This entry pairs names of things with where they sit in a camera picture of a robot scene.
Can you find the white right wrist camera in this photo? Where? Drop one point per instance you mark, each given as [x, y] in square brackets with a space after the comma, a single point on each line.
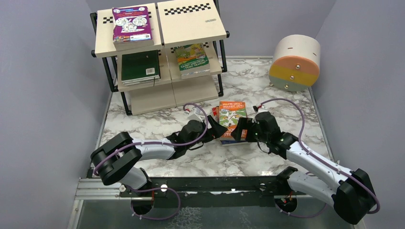
[259, 109]

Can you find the beige black three-tier shelf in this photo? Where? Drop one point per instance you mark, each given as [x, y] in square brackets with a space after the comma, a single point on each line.
[161, 55]

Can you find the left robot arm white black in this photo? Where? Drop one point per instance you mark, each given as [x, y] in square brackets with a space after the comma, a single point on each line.
[115, 160]

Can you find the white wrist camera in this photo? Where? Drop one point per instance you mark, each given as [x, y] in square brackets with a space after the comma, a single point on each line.
[259, 109]
[195, 114]

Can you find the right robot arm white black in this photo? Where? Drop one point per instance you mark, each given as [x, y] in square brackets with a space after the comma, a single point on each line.
[349, 192]

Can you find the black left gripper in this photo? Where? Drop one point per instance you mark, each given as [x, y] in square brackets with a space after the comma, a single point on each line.
[206, 129]

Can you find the orange 78-storey treehouse book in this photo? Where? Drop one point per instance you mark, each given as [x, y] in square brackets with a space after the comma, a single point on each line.
[229, 114]

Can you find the dark bottom book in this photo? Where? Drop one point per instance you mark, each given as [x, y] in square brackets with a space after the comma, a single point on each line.
[232, 142]

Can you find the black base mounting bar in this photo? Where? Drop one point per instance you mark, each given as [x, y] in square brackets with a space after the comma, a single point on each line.
[210, 192]

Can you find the red spine book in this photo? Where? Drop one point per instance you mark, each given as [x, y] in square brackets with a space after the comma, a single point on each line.
[215, 113]

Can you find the purple cartoon cover book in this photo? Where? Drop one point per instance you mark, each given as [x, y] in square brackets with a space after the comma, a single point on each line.
[132, 28]

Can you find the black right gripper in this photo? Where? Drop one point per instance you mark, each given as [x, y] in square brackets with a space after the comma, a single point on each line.
[244, 127]

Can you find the round drawer box orange yellow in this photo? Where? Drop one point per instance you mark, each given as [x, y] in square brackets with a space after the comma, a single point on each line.
[296, 63]

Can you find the green 104-storey treehouse book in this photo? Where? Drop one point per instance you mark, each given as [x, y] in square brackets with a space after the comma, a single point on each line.
[191, 57]

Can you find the plain dark green book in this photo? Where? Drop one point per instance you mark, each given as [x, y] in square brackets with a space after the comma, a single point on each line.
[140, 67]

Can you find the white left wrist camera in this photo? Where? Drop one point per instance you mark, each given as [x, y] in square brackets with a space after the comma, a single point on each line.
[195, 114]

